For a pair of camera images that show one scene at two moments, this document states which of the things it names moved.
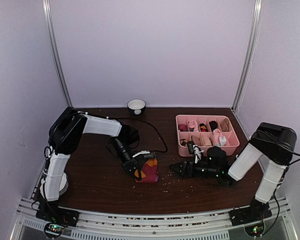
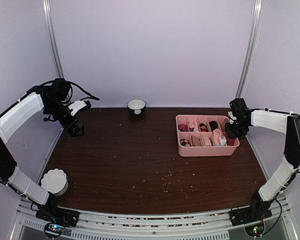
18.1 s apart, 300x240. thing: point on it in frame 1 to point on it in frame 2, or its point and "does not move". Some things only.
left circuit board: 53,229 does not move
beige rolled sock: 207,141 does not move
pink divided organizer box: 206,131 does not move
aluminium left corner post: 47,15 does not move
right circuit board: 255,230 does not move
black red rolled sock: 203,127 does not move
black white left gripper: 131,164 to 67,126
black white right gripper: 184,165 to 230,134
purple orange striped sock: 148,172 to 230,141
